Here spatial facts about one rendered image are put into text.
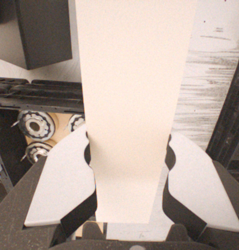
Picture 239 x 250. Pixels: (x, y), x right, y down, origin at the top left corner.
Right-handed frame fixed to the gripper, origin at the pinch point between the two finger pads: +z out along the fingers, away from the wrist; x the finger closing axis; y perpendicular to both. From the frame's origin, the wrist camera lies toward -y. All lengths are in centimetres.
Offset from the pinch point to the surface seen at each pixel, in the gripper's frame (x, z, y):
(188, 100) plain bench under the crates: 23.3, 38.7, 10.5
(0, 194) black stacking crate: -44, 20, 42
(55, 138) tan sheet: -20.4, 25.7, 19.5
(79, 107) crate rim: -8.8, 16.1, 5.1
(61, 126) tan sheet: -17.7, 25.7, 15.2
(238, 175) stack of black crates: 82, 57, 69
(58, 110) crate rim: -13.1, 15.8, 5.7
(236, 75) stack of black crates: 72, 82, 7
